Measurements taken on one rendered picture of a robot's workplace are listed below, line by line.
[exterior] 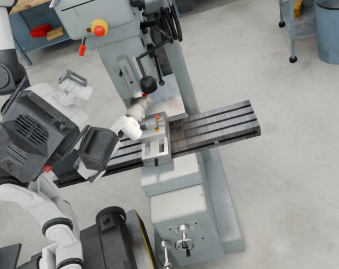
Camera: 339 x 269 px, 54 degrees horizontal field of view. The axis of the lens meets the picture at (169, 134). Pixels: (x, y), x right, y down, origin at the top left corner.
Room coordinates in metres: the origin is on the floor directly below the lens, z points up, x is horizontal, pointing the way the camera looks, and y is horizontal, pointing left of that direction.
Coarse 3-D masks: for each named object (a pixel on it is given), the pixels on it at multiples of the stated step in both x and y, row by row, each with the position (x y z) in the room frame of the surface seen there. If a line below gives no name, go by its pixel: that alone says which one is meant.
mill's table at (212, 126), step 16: (208, 112) 1.48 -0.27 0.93; (224, 112) 1.44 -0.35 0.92; (240, 112) 1.38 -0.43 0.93; (176, 128) 1.46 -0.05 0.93; (192, 128) 1.41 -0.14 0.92; (208, 128) 1.36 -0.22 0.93; (224, 128) 1.32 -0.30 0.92; (240, 128) 1.26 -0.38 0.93; (256, 128) 1.23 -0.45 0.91; (128, 144) 1.49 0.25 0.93; (176, 144) 1.33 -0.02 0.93; (192, 144) 1.29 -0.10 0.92; (208, 144) 1.28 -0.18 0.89; (224, 144) 1.26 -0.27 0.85; (112, 160) 1.41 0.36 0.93; (128, 160) 1.36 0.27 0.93; (64, 176) 1.44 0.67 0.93; (80, 176) 1.41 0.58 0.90
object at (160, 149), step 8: (160, 112) 1.57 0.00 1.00; (144, 120) 1.51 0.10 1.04; (160, 120) 1.45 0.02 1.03; (168, 120) 1.55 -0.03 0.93; (144, 128) 1.48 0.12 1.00; (168, 128) 1.46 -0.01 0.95; (168, 136) 1.40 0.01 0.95; (144, 144) 1.36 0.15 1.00; (152, 144) 1.33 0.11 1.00; (160, 144) 1.31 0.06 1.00; (168, 144) 1.33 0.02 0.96; (144, 152) 1.30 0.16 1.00; (152, 152) 1.28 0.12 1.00; (160, 152) 1.25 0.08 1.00; (168, 152) 1.24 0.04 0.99; (144, 160) 1.25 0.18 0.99; (152, 160) 1.24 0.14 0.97; (160, 160) 1.24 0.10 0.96; (168, 160) 1.23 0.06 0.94
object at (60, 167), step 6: (72, 156) 1.46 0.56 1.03; (78, 156) 1.46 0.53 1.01; (60, 162) 1.46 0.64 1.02; (66, 162) 1.46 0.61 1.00; (72, 162) 1.46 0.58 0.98; (54, 168) 1.47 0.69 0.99; (60, 168) 1.47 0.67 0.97; (66, 168) 1.46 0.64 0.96; (72, 168) 1.46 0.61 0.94; (60, 174) 1.47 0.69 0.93
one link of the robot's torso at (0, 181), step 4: (4, 176) 1.04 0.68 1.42; (8, 176) 1.04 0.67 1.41; (12, 176) 1.05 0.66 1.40; (0, 180) 1.03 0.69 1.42; (4, 180) 1.03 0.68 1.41; (8, 180) 1.03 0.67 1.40; (12, 180) 1.03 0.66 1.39; (16, 180) 1.03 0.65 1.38; (0, 184) 1.02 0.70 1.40; (16, 184) 1.02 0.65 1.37; (20, 184) 1.03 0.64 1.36; (24, 184) 1.05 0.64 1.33
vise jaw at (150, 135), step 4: (160, 128) 1.39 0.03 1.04; (164, 128) 1.38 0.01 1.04; (144, 132) 1.41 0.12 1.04; (148, 132) 1.39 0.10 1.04; (152, 132) 1.38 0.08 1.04; (156, 132) 1.37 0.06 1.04; (160, 132) 1.35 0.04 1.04; (164, 132) 1.34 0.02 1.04; (140, 136) 1.39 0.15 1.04; (144, 136) 1.38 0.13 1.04; (148, 136) 1.36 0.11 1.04; (152, 136) 1.36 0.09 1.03; (156, 136) 1.35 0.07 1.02; (160, 136) 1.35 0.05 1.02; (164, 136) 1.34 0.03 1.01; (140, 140) 1.37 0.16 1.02; (144, 140) 1.37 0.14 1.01; (148, 140) 1.36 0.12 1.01; (152, 140) 1.36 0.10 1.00
